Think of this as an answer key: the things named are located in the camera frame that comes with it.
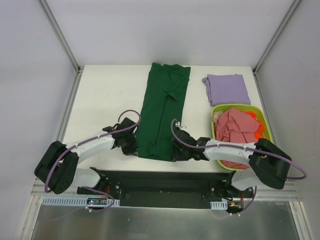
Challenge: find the orange garment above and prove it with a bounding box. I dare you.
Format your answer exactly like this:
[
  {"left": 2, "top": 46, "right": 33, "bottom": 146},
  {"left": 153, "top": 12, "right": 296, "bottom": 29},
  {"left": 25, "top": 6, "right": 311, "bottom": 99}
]
[{"left": 245, "top": 111, "right": 265, "bottom": 140}]

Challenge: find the right aluminium frame post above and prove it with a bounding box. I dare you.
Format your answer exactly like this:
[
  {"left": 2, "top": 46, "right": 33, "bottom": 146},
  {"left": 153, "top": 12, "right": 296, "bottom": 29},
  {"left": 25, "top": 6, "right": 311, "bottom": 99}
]
[{"left": 252, "top": 0, "right": 303, "bottom": 76}]

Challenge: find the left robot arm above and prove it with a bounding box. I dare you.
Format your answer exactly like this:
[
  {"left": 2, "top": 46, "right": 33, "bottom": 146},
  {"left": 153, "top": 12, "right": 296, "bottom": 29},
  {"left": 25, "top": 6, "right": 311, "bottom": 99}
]
[{"left": 34, "top": 117, "right": 138, "bottom": 195}]

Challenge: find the folded purple t shirt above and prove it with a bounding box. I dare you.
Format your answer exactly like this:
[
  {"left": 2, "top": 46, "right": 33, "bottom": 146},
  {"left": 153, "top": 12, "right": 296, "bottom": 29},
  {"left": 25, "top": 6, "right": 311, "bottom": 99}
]
[{"left": 201, "top": 74, "right": 251, "bottom": 107}]

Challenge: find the left white cable duct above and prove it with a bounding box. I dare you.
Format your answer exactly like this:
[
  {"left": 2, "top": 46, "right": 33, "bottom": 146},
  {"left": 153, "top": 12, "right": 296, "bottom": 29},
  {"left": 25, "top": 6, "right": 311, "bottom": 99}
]
[{"left": 42, "top": 196, "right": 120, "bottom": 208}]

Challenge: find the beige garment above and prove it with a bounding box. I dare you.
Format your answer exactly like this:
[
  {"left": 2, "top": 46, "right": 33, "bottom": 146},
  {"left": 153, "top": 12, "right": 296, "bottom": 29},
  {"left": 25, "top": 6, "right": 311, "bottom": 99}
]
[{"left": 211, "top": 111, "right": 223, "bottom": 123}]

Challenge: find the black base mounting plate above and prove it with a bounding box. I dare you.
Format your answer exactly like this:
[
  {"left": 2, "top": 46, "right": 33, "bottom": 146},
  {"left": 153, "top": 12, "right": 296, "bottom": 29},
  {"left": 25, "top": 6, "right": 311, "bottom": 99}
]
[{"left": 76, "top": 169, "right": 258, "bottom": 209}]

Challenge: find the green polo shirt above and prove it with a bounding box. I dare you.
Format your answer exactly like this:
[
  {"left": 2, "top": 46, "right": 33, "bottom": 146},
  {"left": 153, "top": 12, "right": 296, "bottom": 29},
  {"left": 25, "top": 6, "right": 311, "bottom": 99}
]
[{"left": 135, "top": 63, "right": 191, "bottom": 162}]

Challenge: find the pink red t shirt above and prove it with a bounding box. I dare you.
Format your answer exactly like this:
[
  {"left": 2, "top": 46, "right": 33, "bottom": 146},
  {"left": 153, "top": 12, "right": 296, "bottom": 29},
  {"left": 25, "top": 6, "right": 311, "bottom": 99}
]
[{"left": 212, "top": 107, "right": 262, "bottom": 170}]

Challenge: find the white cable duct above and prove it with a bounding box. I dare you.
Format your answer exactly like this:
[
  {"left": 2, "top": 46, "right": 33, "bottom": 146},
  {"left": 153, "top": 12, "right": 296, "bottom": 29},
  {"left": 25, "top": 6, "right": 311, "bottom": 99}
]
[
  {"left": 210, "top": 199, "right": 228, "bottom": 211},
  {"left": 42, "top": 196, "right": 120, "bottom": 208}
]

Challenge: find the aluminium frame post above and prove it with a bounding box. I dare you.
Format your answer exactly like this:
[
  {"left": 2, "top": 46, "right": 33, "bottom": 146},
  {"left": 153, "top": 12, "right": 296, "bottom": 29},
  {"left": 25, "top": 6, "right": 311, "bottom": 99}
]
[
  {"left": 252, "top": 0, "right": 303, "bottom": 76},
  {"left": 37, "top": 0, "right": 84, "bottom": 75}
]

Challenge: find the right white cable duct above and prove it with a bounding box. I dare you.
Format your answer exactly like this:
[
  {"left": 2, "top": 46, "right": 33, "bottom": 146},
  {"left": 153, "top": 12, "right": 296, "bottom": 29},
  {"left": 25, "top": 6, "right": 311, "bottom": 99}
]
[{"left": 210, "top": 199, "right": 228, "bottom": 211}]

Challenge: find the lime green plastic basket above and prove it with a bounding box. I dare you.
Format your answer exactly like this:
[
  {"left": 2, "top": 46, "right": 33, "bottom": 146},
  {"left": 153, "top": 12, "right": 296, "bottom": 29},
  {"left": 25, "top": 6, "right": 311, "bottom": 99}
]
[{"left": 210, "top": 103, "right": 273, "bottom": 171}]

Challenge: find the aluminium front rail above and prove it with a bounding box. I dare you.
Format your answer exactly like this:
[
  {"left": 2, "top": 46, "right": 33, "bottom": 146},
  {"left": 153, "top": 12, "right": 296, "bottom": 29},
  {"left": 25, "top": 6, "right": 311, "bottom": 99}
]
[{"left": 31, "top": 174, "right": 303, "bottom": 201}]

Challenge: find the left aluminium frame post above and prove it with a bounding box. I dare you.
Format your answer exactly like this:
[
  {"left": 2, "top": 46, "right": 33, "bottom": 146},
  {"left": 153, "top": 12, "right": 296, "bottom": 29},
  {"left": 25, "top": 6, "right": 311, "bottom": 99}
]
[{"left": 37, "top": 0, "right": 84, "bottom": 75}]

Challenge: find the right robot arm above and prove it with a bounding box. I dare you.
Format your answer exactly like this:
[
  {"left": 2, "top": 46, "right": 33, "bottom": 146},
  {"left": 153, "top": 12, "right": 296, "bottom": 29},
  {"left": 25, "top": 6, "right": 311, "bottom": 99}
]
[{"left": 171, "top": 129, "right": 292, "bottom": 198}]

